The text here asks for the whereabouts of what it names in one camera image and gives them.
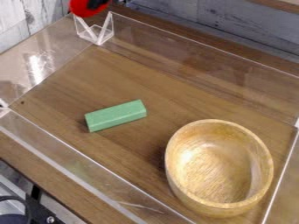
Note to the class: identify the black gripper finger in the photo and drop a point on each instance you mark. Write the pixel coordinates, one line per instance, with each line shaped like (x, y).
(94, 4)

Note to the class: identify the red fuzzy ball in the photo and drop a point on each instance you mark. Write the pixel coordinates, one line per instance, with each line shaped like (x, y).
(80, 9)

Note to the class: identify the green rectangular block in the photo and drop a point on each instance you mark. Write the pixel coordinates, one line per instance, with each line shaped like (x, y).
(113, 116)

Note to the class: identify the clear acrylic tray walls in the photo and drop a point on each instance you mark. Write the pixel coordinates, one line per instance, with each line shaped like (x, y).
(106, 174)

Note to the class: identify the wooden bowl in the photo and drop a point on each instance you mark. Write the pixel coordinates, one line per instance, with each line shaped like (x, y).
(220, 167)

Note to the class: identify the black metal bracket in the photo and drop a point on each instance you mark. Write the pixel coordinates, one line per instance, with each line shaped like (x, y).
(41, 214)

